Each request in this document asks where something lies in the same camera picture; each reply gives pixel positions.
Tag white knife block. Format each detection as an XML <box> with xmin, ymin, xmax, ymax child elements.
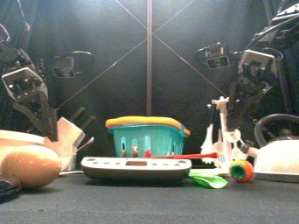
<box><xmin>42</xmin><ymin>116</ymin><xmax>86</xmax><ymax>172</ymax></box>

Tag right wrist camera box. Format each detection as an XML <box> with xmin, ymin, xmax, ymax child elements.
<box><xmin>194</xmin><ymin>43</ymin><xmax>232</xmax><ymax>70</ymax></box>

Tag white bowl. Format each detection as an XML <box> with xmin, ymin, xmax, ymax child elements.
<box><xmin>0</xmin><ymin>129</ymin><xmax>46</xmax><ymax>147</ymax></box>

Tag grey-handled toy knife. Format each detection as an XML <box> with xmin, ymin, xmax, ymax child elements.
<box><xmin>75</xmin><ymin>136</ymin><xmax>95</xmax><ymax>152</ymax></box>

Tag red toy utensil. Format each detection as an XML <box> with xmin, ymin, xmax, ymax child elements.
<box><xmin>144</xmin><ymin>150</ymin><xmax>220</xmax><ymax>160</ymax></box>

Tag white and grey toy scale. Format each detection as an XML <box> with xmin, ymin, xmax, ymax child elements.
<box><xmin>79</xmin><ymin>156</ymin><xmax>192</xmax><ymax>184</ymax></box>

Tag white cable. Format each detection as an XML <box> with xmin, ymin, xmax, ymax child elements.
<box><xmin>58</xmin><ymin>170</ymin><xmax>83</xmax><ymax>177</ymax></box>

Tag green toy spoon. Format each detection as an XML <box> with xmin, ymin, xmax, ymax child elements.
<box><xmin>188</xmin><ymin>171</ymin><xmax>229</xmax><ymax>190</ymax></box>

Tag white kettle with black handle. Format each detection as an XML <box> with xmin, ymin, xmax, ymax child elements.
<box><xmin>238</xmin><ymin>113</ymin><xmax>299</xmax><ymax>184</ymax></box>

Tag black-handled toy knife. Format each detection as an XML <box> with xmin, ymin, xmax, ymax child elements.
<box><xmin>78</xmin><ymin>115</ymin><xmax>97</xmax><ymax>131</ymax></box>
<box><xmin>67</xmin><ymin>107</ymin><xmax>86</xmax><ymax>123</ymax></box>

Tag white utensil stand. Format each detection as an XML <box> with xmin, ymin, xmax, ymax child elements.
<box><xmin>209</xmin><ymin>95</ymin><xmax>242</xmax><ymax>177</ymax></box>

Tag vertical metal frame pole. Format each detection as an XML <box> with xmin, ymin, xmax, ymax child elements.
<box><xmin>144</xmin><ymin>0</ymin><xmax>154</xmax><ymax>117</ymax></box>

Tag orange round toy green centre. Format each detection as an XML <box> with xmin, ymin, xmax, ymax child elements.
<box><xmin>228</xmin><ymin>158</ymin><xmax>254</xmax><ymax>184</ymax></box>

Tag tan round ball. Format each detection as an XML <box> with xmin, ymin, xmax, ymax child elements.
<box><xmin>0</xmin><ymin>144</ymin><xmax>62</xmax><ymax>190</ymax></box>

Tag teal basket with orange rim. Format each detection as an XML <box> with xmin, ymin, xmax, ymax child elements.
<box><xmin>104</xmin><ymin>115</ymin><xmax>192</xmax><ymax>159</ymax></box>

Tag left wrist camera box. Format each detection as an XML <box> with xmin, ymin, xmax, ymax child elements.
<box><xmin>50</xmin><ymin>55</ymin><xmax>77</xmax><ymax>79</ymax></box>

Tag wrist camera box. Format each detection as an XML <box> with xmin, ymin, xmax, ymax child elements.
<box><xmin>50</xmin><ymin>55</ymin><xmax>77</xmax><ymax>79</ymax></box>
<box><xmin>194</xmin><ymin>43</ymin><xmax>232</xmax><ymax>70</ymax></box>

